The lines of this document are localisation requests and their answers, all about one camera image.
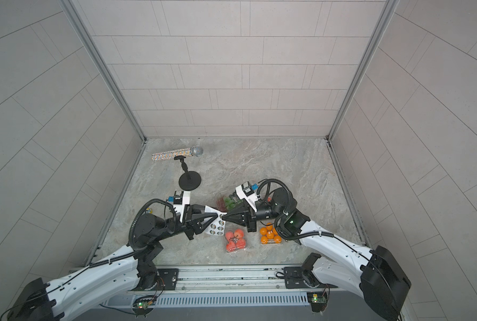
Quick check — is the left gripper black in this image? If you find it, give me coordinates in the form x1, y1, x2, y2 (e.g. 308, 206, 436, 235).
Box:
154, 205, 216, 244

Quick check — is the white sticker sheet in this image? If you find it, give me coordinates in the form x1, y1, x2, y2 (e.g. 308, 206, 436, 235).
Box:
204, 206, 226, 236

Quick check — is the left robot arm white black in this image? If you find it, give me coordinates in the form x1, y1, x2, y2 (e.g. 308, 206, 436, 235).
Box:
0, 199, 220, 320

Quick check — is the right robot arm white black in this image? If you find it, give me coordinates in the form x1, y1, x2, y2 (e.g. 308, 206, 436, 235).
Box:
222, 179, 412, 320

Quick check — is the clear red fruit box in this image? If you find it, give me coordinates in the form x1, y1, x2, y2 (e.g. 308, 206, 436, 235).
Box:
224, 228, 248, 253

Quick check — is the clear orange fruit box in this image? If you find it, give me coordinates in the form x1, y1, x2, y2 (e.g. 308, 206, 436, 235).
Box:
259, 222, 283, 246

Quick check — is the clear grape box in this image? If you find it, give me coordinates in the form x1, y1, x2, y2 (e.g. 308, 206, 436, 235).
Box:
216, 192, 242, 212

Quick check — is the black microphone stand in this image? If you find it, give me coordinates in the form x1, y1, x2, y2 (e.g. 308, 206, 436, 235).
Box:
174, 155, 202, 191

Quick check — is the glitter microphone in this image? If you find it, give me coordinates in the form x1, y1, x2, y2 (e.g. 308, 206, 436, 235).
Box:
152, 146, 204, 161

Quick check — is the right circuit board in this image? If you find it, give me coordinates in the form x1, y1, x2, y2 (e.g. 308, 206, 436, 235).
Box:
307, 292, 329, 313

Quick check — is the circuit board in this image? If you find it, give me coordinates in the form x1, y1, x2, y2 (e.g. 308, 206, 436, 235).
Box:
132, 296, 156, 318
307, 292, 329, 313

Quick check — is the left circuit board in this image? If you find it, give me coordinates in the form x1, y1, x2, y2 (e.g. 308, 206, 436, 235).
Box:
132, 296, 156, 318

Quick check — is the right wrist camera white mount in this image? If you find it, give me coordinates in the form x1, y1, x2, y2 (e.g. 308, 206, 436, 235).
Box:
235, 181, 258, 211

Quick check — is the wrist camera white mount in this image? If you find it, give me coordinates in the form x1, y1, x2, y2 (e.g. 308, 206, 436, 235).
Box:
168, 191, 191, 223
235, 181, 258, 211

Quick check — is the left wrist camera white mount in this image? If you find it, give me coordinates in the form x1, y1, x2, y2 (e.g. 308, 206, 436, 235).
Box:
168, 191, 191, 223

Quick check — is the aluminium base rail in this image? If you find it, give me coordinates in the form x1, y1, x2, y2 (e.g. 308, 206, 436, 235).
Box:
61, 262, 395, 310

